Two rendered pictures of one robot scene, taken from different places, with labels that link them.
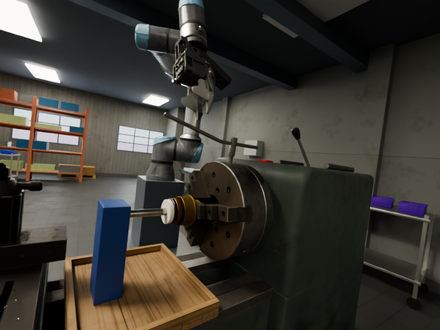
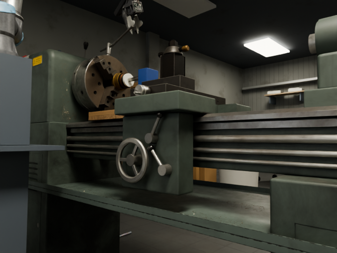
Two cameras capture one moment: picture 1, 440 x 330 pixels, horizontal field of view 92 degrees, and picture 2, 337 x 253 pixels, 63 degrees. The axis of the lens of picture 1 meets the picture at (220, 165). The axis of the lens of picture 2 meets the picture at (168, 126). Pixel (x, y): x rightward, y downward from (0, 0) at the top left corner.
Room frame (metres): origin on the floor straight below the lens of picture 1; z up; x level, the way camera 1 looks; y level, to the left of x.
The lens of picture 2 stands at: (0.71, 1.54, 0.77)
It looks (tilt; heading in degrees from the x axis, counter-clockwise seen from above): 3 degrees up; 257
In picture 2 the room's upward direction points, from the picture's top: straight up
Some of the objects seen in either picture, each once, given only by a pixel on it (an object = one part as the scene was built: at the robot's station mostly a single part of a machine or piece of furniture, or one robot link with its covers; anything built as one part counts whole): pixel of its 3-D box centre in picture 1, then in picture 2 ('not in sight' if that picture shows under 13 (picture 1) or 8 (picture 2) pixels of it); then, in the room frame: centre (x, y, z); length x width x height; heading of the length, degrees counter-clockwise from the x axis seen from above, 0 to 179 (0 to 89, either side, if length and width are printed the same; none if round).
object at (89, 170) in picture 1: (76, 171); not in sight; (7.46, 5.01, 0.19); 1.14 x 0.81 x 0.39; 123
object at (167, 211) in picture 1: (147, 212); (136, 78); (0.56, 0.18, 1.08); 0.13 x 0.07 x 0.07; 127
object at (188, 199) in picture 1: (183, 210); (121, 81); (0.63, 0.09, 1.08); 0.09 x 0.09 x 0.09; 37
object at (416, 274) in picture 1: (370, 235); not in sight; (2.59, -1.96, 0.52); 1.11 x 0.66 x 1.05; 35
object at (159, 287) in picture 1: (134, 285); (137, 117); (0.55, 0.19, 0.89); 0.36 x 0.30 x 0.04; 37
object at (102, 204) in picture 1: (109, 247); (148, 93); (0.51, 0.25, 1.00); 0.08 x 0.06 x 0.23; 37
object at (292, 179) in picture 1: (287, 206); (62, 95); (0.98, -0.33, 1.06); 0.59 x 0.48 x 0.39; 127
